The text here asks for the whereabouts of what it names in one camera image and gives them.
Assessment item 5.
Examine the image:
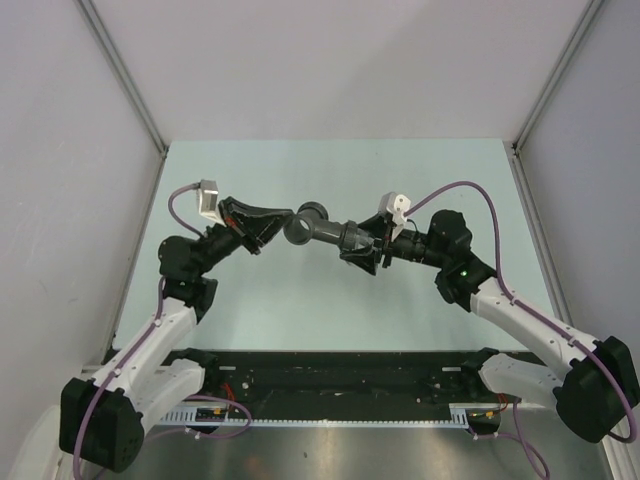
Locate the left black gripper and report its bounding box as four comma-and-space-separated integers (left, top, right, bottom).
194, 197, 294, 277

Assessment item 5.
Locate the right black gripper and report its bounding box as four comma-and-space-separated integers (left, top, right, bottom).
340, 213, 447, 275

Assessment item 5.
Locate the clear plastic threaded connector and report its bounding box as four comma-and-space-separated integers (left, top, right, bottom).
352, 229, 376, 252

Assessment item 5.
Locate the dark grey pipe fitting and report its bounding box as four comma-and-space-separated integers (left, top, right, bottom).
284, 201, 358, 251

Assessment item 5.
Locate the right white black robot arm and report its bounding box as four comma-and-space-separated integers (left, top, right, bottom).
339, 210, 639, 443

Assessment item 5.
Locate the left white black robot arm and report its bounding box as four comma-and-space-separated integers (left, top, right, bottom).
59, 197, 294, 479

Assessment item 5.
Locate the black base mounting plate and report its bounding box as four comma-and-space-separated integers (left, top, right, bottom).
102, 349, 524, 436

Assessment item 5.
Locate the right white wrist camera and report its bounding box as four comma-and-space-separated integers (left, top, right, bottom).
378, 192, 411, 241

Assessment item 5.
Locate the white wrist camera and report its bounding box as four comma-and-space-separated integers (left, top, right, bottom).
378, 192, 411, 241
196, 179, 224, 225

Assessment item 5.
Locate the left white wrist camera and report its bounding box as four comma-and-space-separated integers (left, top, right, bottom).
196, 179, 224, 225

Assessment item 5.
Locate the right aluminium frame post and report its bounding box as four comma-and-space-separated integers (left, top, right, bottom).
514, 0, 606, 146

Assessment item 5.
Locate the aluminium frame post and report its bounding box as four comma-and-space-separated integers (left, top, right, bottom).
514, 0, 606, 146
74, 0, 168, 157

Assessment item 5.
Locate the white slotted cable duct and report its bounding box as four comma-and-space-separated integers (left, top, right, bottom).
157, 405, 469, 429

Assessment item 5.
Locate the left aluminium frame post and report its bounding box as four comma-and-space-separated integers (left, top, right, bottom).
74, 0, 168, 157

